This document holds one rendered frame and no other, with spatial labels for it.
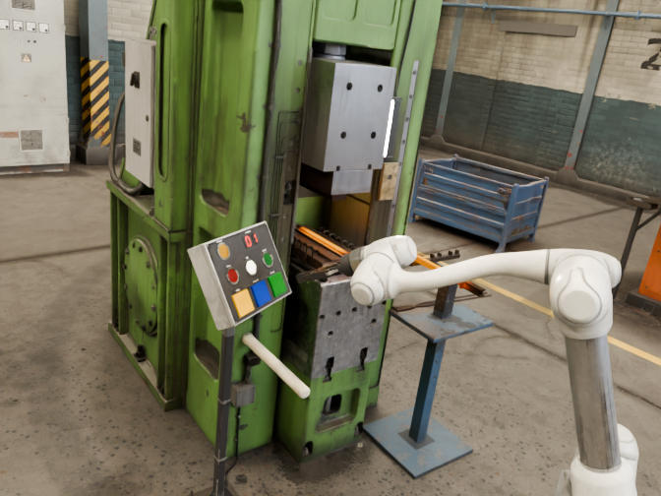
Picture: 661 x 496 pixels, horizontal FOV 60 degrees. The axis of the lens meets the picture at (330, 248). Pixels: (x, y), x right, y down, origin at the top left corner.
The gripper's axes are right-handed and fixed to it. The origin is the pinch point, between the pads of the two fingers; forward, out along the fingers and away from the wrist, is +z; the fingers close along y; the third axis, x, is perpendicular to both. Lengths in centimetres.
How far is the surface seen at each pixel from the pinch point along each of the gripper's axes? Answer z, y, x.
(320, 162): -1.5, 31.9, 36.2
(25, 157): 477, 241, 173
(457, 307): -10, 95, -48
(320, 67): -14, 35, 69
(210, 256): 13.2, -26.0, 18.0
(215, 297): 16.6, -27.0, 5.1
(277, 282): 12.4, 0.0, 0.5
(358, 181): -6, 47, 25
